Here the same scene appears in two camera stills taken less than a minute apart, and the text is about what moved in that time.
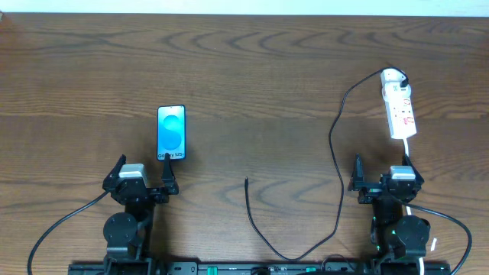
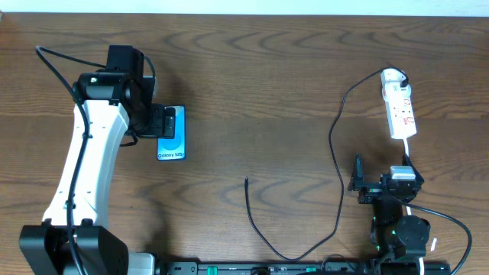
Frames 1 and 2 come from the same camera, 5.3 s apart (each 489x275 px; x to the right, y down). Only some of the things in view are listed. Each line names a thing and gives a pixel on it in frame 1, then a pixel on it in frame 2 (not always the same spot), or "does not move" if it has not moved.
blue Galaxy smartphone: x=171 y=132 does not move
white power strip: x=400 y=114 does not move
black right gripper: x=374 y=185 does not move
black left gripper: x=151 y=192 -> x=168 y=121
